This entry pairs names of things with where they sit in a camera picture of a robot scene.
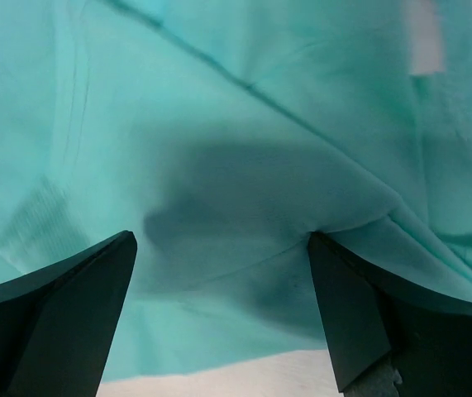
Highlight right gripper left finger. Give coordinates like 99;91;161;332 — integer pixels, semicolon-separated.
0;231;137;397

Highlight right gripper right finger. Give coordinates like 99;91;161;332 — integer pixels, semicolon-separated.
308;232;472;396

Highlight teal t shirt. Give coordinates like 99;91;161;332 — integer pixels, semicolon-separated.
0;1;472;380

